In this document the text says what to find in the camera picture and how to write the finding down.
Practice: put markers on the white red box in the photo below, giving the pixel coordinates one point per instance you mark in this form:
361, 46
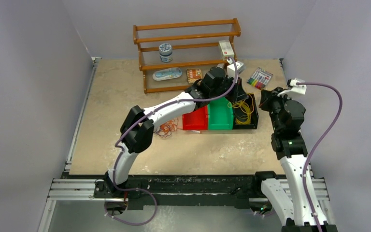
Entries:
226, 49

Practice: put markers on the green plastic bin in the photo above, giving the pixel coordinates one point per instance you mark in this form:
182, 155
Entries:
220, 115

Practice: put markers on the red plastic bin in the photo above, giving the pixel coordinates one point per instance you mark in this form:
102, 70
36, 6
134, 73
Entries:
197, 120

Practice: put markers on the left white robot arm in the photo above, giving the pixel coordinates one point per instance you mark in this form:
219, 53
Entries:
139, 125

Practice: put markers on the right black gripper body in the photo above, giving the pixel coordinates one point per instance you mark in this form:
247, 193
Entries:
274, 103

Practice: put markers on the blue white jar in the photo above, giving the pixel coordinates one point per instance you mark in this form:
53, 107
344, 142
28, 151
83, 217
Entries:
165, 52

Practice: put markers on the coloured marker set pack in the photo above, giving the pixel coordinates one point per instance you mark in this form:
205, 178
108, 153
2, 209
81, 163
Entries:
260, 78

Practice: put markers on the blue correction tape package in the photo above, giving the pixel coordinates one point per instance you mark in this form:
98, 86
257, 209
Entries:
167, 74

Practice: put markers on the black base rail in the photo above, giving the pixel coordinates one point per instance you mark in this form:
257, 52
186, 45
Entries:
241, 191

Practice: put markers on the orange spiral notebook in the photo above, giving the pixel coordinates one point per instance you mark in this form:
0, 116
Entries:
193, 75

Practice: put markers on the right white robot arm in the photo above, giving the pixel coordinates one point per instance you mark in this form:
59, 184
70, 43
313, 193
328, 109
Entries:
300, 211

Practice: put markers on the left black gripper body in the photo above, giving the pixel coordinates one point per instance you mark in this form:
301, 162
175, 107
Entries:
232, 95

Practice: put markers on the wooden three-tier shelf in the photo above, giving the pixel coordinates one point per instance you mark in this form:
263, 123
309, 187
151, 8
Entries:
194, 45

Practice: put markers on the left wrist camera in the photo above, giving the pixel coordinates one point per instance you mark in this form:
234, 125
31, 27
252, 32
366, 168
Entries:
234, 68

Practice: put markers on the black plastic bin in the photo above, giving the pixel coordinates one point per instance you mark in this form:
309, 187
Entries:
245, 114

